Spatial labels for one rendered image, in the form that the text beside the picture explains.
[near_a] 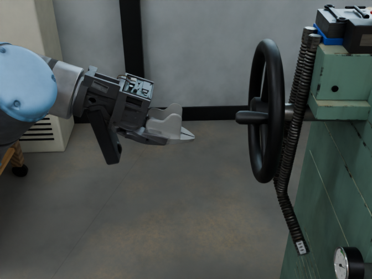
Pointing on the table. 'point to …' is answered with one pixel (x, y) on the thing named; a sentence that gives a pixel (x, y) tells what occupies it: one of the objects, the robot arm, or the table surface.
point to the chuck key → (359, 10)
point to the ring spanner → (336, 13)
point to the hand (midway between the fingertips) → (186, 139)
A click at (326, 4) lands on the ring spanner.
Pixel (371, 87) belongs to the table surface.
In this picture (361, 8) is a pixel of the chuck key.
